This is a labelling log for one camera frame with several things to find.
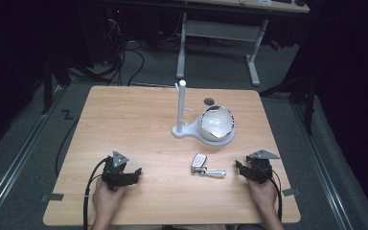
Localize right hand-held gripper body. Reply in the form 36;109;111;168
245;149;281;185

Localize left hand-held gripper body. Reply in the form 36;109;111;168
101;150;130;193

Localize person's right hand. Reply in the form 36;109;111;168
246;177;279;213

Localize person's left hand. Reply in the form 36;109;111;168
92;176;127;222

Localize grey tape strip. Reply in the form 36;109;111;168
282;187;302;197
40;193;65;203

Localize white car key fob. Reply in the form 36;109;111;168
191;152;208;169

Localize white bowl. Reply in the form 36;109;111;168
197;104;236;143

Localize white key holder stand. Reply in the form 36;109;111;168
171;79;237;149

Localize black stand leg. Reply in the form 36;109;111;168
40;54;54;115

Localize white-legged wooden desk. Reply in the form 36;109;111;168
108;0;311;87

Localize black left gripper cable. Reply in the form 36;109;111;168
82;157;110;230

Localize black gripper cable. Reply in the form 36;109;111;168
82;157;110;230
259;164;284;222

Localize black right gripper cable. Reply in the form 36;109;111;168
259;164;284;222

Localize silver metal keychain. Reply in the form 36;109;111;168
190;167;227;178

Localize metal floor rail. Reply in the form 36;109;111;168
0;84;65;226
291;102;356;230

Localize black floor cables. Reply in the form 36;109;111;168
66;15;147;87

